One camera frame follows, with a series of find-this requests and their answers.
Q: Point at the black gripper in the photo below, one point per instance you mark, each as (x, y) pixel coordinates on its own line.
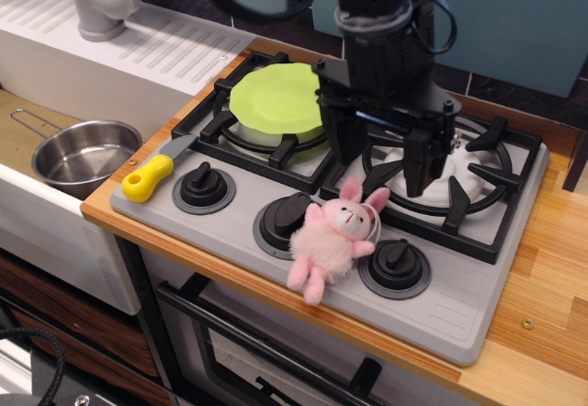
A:
(387, 78)

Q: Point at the grey toy faucet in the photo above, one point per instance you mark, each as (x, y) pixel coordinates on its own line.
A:
(102, 20)

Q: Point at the black burner grate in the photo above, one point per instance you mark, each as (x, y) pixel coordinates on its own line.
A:
(287, 160)
(483, 197)

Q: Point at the wooden drawer front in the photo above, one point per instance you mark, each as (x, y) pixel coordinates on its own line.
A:
(102, 344)

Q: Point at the black left burner grate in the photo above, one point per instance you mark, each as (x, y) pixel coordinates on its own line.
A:
(287, 160)

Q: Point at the black right stove knob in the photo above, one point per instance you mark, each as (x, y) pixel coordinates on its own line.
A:
(397, 270)

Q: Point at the black middle stove knob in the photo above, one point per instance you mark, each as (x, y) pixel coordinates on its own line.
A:
(275, 223)

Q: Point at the toy oven door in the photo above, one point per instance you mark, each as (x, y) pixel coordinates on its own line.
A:
(247, 353)

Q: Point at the teal backsplash panel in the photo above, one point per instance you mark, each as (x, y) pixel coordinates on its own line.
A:
(538, 44)

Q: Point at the yellow handled toy knife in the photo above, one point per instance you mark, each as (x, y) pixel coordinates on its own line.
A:
(140, 184)

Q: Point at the black left stove knob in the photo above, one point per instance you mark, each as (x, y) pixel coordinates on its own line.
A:
(204, 190)

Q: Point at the pink stuffed rabbit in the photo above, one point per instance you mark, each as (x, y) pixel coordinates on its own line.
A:
(333, 236)

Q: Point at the green plastic plate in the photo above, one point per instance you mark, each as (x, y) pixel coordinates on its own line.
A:
(277, 100)

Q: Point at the white toy sink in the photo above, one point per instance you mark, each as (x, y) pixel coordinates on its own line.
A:
(142, 77)

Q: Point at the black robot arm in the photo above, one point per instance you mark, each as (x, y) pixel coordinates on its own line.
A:
(368, 16)

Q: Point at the stainless steel pot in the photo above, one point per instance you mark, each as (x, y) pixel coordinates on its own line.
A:
(78, 159)

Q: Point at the grey toy stove top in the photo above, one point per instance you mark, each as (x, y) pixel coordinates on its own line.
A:
(450, 318)

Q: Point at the black stove knob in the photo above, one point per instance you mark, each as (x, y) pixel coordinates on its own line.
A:
(397, 270)
(204, 190)
(275, 223)

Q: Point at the black right burner grate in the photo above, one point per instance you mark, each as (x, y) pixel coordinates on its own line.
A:
(483, 197)

